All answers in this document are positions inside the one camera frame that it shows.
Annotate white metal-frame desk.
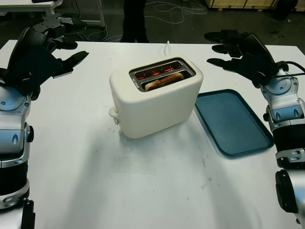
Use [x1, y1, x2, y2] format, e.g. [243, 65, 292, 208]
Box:
[0, 0, 106, 28]

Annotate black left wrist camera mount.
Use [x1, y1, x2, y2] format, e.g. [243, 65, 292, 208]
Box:
[3, 51, 64, 101]

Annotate blue plastic tray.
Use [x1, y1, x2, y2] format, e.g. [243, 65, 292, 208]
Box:
[194, 89, 275, 157]

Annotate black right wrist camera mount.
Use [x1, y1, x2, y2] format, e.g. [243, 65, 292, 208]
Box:
[252, 75, 266, 89]

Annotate white two-slot toaster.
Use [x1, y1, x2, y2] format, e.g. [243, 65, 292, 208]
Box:
[109, 57, 204, 139]

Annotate wooden crate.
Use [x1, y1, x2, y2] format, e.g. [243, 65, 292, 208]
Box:
[206, 0, 298, 11]

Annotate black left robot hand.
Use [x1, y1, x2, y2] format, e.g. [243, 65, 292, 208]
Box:
[7, 13, 90, 79]

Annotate thin white floor cable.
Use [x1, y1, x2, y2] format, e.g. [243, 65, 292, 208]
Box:
[87, 30, 122, 42]

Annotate white toaster power cord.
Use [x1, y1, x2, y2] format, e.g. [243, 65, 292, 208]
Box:
[163, 40, 173, 58]

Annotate long white floor cable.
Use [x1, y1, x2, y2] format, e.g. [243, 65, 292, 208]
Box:
[150, 1, 208, 25]

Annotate browned toast slice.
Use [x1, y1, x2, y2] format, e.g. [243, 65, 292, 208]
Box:
[144, 73, 184, 91]

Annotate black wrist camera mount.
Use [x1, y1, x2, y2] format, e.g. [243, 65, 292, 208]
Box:
[3, 51, 64, 101]
[252, 75, 266, 89]

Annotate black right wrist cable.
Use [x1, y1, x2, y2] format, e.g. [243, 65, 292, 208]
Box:
[274, 61, 305, 77]

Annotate black bin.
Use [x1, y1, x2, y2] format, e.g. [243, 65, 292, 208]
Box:
[271, 0, 295, 21]

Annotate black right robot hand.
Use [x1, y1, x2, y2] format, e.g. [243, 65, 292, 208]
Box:
[204, 30, 278, 82]

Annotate person in black trousers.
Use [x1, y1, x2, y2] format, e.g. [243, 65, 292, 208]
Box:
[122, 0, 150, 43]

